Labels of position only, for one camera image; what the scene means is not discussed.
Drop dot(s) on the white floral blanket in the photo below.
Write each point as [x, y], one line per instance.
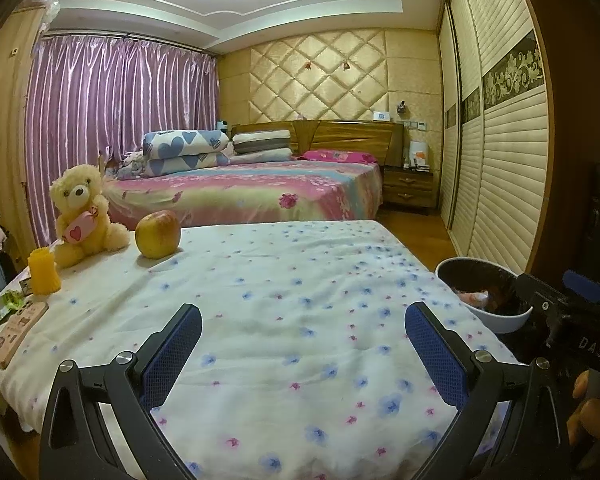
[290, 310]

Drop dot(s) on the green packet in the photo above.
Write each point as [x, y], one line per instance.
[0, 310]

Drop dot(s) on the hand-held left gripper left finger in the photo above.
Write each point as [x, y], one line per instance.
[172, 355]

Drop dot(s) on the louvred sliding wardrobe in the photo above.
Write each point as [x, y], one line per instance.
[500, 135]

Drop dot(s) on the bed with pink floral sheet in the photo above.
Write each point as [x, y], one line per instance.
[240, 190]

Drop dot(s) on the heart pattern pillow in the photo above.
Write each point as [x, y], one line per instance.
[180, 142]

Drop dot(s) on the wall switch panel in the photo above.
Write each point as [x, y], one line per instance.
[415, 125]

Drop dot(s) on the white orange bag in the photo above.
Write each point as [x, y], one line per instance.
[416, 155]

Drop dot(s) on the small printed cloth pile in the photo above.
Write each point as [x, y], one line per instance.
[127, 165]

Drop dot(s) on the small pale box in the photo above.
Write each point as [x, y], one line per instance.
[26, 287]

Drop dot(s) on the white trash bin black liner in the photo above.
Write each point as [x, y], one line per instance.
[500, 322]

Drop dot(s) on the blue heart print quilt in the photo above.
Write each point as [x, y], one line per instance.
[180, 166]

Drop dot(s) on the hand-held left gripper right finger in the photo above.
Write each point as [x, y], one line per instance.
[437, 355]

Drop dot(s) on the wooden headboard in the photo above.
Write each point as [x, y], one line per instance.
[350, 135]

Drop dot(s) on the light wooden cabinet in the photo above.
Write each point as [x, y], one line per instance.
[5, 110]

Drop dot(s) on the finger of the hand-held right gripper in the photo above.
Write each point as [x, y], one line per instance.
[540, 292]
[585, 285]

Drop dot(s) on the red yellow apple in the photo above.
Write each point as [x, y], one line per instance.
[157, 235]

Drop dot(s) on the small white card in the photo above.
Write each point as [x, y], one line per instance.
[382, 115]

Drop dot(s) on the purple satin curtain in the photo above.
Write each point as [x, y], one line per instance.
[105, 110]

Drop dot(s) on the person's right hand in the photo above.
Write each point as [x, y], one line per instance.
[592, 420]

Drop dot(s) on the pink pillow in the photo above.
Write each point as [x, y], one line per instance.
[337, 156]

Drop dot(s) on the cream teddy bear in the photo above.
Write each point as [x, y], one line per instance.
[80, 195]

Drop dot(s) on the wooden nightstand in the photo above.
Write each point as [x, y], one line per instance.
[410, 187]

